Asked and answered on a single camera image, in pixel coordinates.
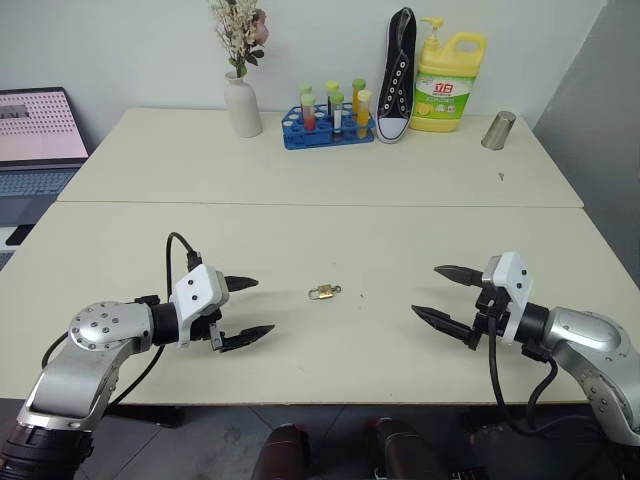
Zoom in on blue test tube rack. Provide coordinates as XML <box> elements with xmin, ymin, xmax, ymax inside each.
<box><xmin>281</xmin><ymin>105</ymin><xmax>377</xmax><ymax>151</ymax></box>

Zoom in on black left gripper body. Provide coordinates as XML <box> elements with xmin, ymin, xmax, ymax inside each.
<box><xmin>188</xmin><ymin>306</ymin><xmax>225</xmax><ymax>352</ymax></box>

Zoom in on green-capped tube, red liquid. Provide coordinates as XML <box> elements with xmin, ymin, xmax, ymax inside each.
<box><xmin>301</xmin><ymin>94</ymin><xmax>318</xmax><ymax>132</ymax></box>

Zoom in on yellow detergent pump bottle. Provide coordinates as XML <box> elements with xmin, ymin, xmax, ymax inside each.
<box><xmin>408</xmin><ymin>17</ymin><xmax>489</xmax><ymax>134</ymax></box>

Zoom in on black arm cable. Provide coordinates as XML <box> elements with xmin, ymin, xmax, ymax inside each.
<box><xmin>41</xmin><ymin>231</ymin><xmax>204</xmax><ymax>407</ymax></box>
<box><xmin>487</xmin><ymin>299</ymin><xmax>601</xmax><ymax>437</ymax></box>

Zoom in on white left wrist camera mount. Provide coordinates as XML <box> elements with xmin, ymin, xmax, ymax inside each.
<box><xmin>168</xmin><ymin>264</ymin><xmax>232</xmax><ymax>349</ymax></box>

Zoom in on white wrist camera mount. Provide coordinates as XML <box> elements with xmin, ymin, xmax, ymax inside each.
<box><xmin>481</xmin><ymin>251</ymin><xmax>536</xmax><ymax>347</ymax></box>
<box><xmin>168</xmin><ymin>264</ymin><xmax>232</xmax><ymax>349</ymax></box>

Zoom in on black smartphone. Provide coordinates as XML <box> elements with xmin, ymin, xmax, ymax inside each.
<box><xmin>4</xmin><ymin>223</ymin><xmax>37</xmax><ymax>248</ymax></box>

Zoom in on yellow-capped tube, orange liquid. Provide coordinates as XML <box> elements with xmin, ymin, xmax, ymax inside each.
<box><xmin>356</xmin><ymin>89</ymin><xmax>374</xmax><ymax>140</ymax></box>

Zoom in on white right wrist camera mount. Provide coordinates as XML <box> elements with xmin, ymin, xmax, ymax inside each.
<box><xmin>481</xmin><ymin>251</ymin><xmax>536</xmax><ymax>347</ymax></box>

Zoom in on stainless steel cup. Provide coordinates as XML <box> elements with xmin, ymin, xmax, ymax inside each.
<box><xmin>480</xmin><ymin>110</ymin><xmax>518</xmax><ymax>151</ymax></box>

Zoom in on black canvas sneaker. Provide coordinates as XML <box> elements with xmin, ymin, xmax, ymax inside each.
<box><xmin>375</xmin><ymin>6</ymin><xmax>420</xmax><ymax>145</ymax></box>

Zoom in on dried flower bouquet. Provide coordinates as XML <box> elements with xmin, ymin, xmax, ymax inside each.
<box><xmin>208</xmin><ymin>0</ymin><xmax>270</xmax><ymax>80</ymax></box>

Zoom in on white ceramic vase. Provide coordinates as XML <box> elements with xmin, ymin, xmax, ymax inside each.
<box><xmin>223</xmin><ymin>71</ymin><xmax>265</xmax><ymax>140</ymax></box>

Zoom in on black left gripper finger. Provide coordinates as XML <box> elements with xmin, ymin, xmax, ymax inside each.
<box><xmin>214</xmin><ymin>324</ymin><xmax>277</xmax><ymax>354</ymax></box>
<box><xmin>225</xmin><ymin>274</ymin><xmax>261</xmax><ymax>295</ymax></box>

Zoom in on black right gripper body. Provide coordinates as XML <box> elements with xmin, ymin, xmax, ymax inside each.
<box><xmin>469</xmin><ymin>273</ymin><xmax>512</xmax><ymax>352</ymax></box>

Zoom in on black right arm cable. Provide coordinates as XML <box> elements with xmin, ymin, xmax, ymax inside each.
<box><xmin>487</xmin><ymin>299</ymin><xmax>601</xmax><ymax>437</ymax></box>

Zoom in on grey laptop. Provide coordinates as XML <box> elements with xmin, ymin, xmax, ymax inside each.
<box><xmin>0</xmin><ymin>86</ymin><xmax>92</xmax><ymax>230</ymax></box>

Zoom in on green-capped tube, orange liquid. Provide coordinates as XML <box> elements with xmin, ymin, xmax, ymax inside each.
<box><xmin>351</xmin><ymin>77</ymin><xmax>368</xmax><ymax>116</ymax></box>

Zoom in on yellow-green-capped test tube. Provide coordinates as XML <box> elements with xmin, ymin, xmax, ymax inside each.
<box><xmin>324</xmin><ymin>80</ymin><xmax>342</xmax><ymax>119</ymax></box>

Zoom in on dark rounded shape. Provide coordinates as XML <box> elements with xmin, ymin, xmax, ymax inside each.
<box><xmin>251</xmin><ymin>423</ymin><xmax>312</xmax><ymax>480</ymax></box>
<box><xmin>366</xmin><ymin>416</ymin><xmax>444</xmax><ymax>480</ymax></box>

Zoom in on green-capped tube, white label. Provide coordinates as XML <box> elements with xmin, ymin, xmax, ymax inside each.
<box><xmin>331</xmin><ymin>92</ymin><xmax>347</xmax><ymax>140</ymax></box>

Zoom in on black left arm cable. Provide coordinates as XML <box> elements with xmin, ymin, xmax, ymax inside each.
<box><xmin>41</xmin><ymin>231</ymin><xmax>204</xmax><ymax>407</ymax></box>

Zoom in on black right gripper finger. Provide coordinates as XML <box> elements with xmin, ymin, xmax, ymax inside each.
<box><xmin>410</xmin><ymin>304</ymin><xmax>477</xmax><ymax>347</ymax></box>
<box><xmin>433</xmin><ymin>265</ymin><xmax>486</xmax><ymax>289</ymax></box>

